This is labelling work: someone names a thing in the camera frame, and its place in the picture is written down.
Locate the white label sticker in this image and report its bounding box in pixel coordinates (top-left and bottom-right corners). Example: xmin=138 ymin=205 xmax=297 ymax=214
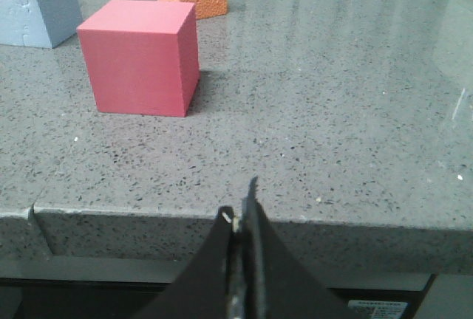
xmin=348 ymin=300 xmax=408 ymax=319

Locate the smooth light blue foam cube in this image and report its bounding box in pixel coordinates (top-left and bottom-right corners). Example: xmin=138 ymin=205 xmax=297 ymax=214
xmin=1 ymin=0 xmax=83 ymax=48

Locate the large red foam cube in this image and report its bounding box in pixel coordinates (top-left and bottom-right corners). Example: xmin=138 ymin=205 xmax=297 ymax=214
xmin=77 ymin=0 xmax=200 ymax=117

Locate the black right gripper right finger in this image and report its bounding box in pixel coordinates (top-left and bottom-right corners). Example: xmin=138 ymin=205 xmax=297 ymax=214
xmin=242 ymin=177 xmax=350 ymax=318

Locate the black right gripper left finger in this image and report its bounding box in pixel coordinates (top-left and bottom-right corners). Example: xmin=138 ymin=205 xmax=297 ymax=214
xmin=132 ymin=206 xmax=234 ymax=318

